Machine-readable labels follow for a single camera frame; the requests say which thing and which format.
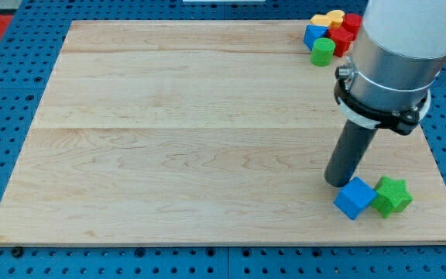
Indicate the blue cube block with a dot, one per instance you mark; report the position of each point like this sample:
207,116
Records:
354,198

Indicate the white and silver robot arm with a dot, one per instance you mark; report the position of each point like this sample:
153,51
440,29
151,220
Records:
397,55

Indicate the light wooden board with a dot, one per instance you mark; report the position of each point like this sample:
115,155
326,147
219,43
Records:
201,133

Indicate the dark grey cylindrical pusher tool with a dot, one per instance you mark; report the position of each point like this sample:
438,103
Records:
349,150

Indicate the green cylinder block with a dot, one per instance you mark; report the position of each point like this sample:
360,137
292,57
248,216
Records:
322,52

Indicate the blue triangular prism block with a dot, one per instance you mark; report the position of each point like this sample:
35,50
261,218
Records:
313,32

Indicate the yellow pentagon block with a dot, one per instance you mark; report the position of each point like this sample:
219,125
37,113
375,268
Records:
320,20

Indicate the red star block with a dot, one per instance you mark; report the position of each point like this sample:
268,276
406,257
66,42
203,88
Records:
342,39

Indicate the yellow heart block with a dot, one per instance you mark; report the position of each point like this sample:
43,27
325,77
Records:
336,17

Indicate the red cylinder block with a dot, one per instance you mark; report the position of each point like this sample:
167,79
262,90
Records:
352,23

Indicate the green star block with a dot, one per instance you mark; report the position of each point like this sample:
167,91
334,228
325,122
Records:
391,196

